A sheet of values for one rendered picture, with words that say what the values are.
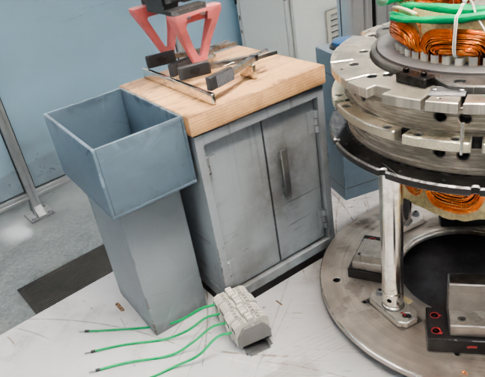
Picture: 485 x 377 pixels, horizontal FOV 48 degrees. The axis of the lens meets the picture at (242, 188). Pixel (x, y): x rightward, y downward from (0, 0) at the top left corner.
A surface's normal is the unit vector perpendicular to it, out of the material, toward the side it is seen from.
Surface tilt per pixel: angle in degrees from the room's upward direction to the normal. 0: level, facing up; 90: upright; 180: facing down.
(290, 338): 0
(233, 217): 90
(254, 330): 90
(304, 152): 90
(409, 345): 0
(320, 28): 90
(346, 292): 0
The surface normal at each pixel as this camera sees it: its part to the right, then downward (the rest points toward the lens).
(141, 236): 0.57, 0.33
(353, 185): 0.34, 0.42
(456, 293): -0.22, 0.51
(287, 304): -0.15, -0.86
